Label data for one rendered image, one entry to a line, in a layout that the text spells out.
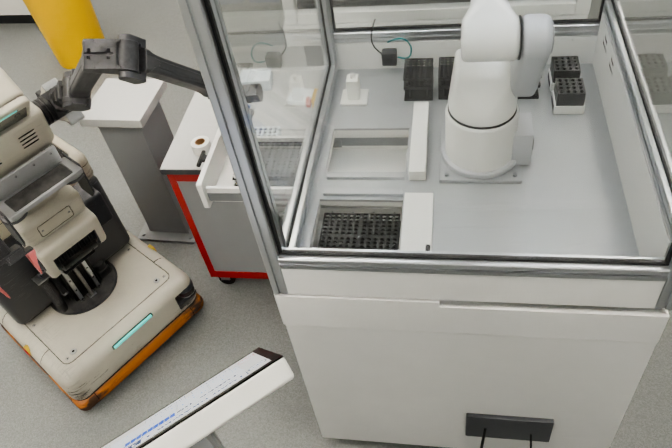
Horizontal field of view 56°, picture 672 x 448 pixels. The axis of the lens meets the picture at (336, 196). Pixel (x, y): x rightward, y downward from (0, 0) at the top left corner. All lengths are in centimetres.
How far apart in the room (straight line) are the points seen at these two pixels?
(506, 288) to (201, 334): 160
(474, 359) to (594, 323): 35
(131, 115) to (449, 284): 161
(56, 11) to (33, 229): 246
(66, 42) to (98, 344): 249
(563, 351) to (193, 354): 156
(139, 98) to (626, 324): 201
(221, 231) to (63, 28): 232
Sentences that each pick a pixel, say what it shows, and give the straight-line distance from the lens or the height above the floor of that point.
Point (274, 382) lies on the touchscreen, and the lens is 125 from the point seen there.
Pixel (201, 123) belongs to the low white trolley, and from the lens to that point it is 254.
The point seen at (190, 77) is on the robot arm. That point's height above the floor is 130.
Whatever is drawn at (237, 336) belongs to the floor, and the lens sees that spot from 276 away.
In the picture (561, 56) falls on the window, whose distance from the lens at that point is 113.
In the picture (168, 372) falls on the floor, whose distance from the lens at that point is 277.
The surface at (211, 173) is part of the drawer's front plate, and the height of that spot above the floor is 89.
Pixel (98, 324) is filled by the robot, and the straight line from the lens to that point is 267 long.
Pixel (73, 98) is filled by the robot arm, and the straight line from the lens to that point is 196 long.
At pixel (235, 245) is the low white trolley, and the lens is 264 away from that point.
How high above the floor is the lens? 226
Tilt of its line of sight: 45 degrees down
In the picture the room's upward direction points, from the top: 10 degrees counter-clockwise
